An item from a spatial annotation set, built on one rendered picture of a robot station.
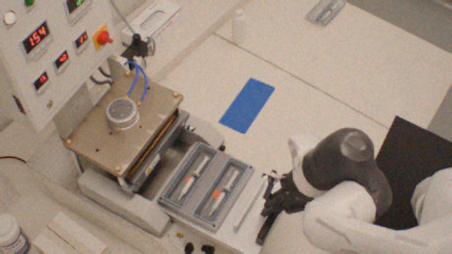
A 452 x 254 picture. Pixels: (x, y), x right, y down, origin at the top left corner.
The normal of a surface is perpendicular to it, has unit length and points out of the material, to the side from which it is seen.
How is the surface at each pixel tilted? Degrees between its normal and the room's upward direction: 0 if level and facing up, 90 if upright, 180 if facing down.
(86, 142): 0
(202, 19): 0
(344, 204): 8
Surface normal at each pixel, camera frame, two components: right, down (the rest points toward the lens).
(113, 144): 0.00, -0.60
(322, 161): -0.86, 0.21
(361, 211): 0.42, -0.20
